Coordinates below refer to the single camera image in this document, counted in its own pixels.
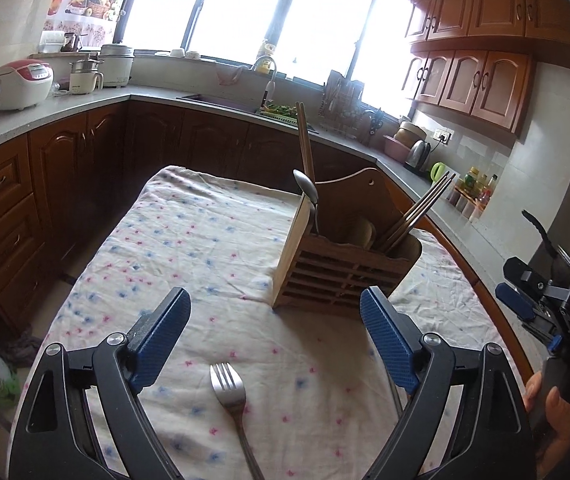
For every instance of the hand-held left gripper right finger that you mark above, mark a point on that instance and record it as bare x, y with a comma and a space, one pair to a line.
390, 340

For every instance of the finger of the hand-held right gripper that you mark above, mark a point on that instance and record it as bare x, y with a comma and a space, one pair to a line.
553, 346
515, 302

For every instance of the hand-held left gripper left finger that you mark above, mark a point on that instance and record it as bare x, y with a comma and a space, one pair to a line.
160, 330

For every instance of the metal fork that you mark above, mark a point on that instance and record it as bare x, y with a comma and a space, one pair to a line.
228, 385

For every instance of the wooden utensil holder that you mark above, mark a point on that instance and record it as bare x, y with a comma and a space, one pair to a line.
340, 260

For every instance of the metal chopstick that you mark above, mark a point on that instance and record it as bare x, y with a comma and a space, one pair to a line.
432, 199
436, 205
427, 194

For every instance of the metal spoon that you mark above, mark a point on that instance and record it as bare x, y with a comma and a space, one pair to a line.
305, 182

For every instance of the wooden chopstick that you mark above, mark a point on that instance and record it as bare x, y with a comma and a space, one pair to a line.
301, 135
309, 152

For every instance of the person's right hand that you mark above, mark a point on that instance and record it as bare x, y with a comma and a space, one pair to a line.
562, 420

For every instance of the white floral tablecloth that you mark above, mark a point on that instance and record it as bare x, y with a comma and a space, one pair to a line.
190, 240

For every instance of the wooden rice paddle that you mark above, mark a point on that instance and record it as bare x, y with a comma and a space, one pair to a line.
362, 235

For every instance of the row of seasoning bottles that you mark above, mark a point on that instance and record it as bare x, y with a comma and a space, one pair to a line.
475, 192

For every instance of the dark floor rag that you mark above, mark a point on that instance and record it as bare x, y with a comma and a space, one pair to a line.
20, 350

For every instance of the green cup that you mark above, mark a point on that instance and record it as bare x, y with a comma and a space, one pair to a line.
437, 172

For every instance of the steel electric kettle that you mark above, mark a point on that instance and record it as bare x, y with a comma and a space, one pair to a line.
417, 155

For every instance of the wooden base cabinets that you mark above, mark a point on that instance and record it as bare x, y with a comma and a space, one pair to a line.
65, 170

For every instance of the pink basin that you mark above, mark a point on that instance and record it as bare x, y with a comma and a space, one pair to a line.
395, 147

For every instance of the stacked beige bowls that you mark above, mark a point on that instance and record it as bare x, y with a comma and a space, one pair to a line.
410, 132

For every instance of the kitchen sink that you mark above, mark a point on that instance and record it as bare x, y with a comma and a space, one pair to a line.
215, 101

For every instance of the dish drying rack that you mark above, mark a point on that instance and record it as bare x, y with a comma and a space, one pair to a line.
345, 100

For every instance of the green vegetables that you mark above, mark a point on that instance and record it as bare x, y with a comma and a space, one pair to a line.
280, 110

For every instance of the small white electric pot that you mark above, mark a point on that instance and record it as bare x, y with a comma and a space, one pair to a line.
85, 77

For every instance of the large white cooker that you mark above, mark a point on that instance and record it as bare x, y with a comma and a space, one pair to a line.
115, 65

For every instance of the wooden upper cabinets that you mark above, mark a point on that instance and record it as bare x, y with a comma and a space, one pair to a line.
465, 35

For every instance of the small white bowl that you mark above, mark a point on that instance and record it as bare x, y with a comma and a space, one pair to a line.
177, 52
193, 54

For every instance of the white kitchen faucet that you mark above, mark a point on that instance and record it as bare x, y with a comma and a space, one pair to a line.
270, 75

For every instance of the white and red rice cooker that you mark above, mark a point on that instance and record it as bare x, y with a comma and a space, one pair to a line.
22, 82

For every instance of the yellow bottle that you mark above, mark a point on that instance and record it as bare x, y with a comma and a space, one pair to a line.
263, 57

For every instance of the dark framed kitchen window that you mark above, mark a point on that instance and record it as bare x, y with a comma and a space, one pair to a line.
265, 5

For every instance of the white wall socket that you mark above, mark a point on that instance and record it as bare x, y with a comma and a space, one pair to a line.
443, 135

